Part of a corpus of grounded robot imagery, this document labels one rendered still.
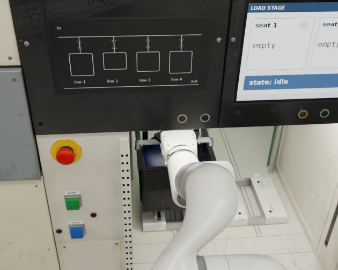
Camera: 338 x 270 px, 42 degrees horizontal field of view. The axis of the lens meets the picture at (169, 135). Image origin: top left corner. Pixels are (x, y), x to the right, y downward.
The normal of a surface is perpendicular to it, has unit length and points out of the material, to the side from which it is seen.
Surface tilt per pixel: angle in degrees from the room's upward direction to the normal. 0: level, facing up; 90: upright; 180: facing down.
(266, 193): 0
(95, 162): 90
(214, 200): 30
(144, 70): 90
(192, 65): 90
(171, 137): 5
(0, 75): 90
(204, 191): 36
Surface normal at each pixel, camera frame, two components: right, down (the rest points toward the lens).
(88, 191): 0.11, 0.57
